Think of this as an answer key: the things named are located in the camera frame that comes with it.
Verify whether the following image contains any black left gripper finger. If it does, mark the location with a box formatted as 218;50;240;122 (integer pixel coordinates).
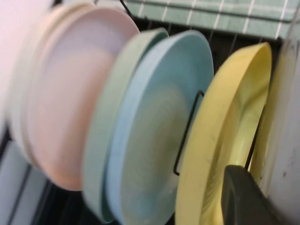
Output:
222;165;282;225

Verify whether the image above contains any pink round plate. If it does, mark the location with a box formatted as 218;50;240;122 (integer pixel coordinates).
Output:
25;7;141;192

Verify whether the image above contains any yellow round plate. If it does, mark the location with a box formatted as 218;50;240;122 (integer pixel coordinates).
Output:
174;42;273;225

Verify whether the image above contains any white round plate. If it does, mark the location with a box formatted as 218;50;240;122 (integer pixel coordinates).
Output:
7;7;71;160

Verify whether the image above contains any cream round plate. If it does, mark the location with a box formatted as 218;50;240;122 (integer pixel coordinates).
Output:
23;1;99;169

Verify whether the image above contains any green round plate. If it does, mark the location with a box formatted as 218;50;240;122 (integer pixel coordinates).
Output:
82;27;169;223

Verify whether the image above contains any black wire dish rack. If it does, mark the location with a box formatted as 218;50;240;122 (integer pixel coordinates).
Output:
93;0;291;176
0;14;284;225

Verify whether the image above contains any green checkered tablecloth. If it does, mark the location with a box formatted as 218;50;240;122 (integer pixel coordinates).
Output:
124;0;297;39

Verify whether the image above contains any light blue round plate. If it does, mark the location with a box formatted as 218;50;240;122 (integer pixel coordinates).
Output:
100;30;214;225

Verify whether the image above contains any grey round plate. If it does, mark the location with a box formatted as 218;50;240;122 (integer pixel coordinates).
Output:
248;35;300;202

